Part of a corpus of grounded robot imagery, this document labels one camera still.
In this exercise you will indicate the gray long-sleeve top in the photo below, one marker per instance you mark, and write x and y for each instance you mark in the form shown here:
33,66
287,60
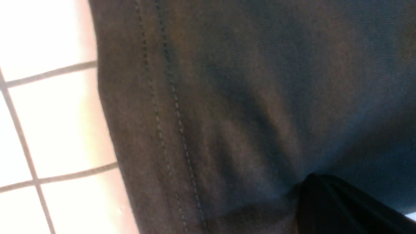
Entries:
219,110

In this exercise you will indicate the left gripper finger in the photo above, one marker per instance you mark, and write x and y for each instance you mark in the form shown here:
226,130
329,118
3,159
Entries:
329,205

